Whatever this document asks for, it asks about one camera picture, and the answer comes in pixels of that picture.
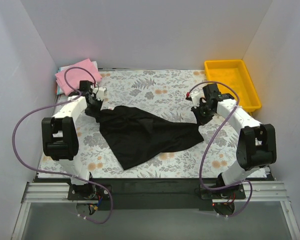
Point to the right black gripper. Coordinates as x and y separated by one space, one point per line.
200 111

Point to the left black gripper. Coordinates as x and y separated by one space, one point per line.
91 107

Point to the black t-shirt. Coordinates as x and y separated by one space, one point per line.
136 136

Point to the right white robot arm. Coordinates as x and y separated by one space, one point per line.
256 147

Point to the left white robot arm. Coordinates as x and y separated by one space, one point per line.
59 134

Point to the pink folded t-shirt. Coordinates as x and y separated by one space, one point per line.
74 76

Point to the teal folded t-shirt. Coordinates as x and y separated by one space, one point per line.
58 90

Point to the floral patterned table mat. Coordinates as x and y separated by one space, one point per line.
162 93

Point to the yellow plastic tray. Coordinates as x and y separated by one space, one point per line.
234 73

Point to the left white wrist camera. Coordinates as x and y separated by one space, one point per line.
99 93

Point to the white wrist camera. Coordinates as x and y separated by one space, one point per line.
99 93
194 97

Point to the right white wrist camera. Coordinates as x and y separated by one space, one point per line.
194 97

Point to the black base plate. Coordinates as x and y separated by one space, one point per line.
158 193

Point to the aluminium frame rail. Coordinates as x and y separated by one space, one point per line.
57 192

